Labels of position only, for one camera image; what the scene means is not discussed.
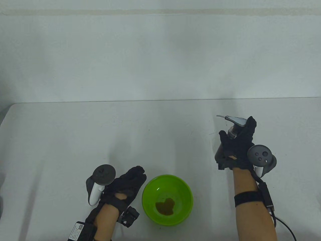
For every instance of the person's left hand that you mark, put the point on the person's left hand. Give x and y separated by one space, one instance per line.
125 184

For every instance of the person's right hand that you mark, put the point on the person's right hand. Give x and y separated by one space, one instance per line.
238 148

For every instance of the dark sauce pump bottle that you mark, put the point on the dark sauce pump bottle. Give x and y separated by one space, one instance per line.
237 120

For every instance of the green plastic bowl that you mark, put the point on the green plastic bowl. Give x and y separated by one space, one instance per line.
175 185

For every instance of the person's right forearm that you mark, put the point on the person's right forearm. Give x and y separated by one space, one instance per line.
253 221

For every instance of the slim black forearm module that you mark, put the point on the slim black forearm module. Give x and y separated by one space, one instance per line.
266 195

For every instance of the person's left forearm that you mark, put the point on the person's left forearm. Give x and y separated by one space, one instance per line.
106 222

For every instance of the brown sauce puddle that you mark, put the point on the brown sauce puddle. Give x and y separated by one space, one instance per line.
165 207

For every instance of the right white and black controller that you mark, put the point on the right white and black controller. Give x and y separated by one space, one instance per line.
260 155

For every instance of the white and black controller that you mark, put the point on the white and black controller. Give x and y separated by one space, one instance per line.
104 173
260 155

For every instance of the left white and black controller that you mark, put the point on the left white and black controller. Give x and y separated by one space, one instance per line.
104 173

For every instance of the black box with white label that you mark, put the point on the black box with white label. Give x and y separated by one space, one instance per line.
81 231

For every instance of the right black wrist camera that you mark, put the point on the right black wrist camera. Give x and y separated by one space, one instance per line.
222 165

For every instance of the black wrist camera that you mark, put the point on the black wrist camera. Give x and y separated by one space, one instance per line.
222 165
130 216

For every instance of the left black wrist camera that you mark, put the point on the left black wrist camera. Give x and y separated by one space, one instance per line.
130 216

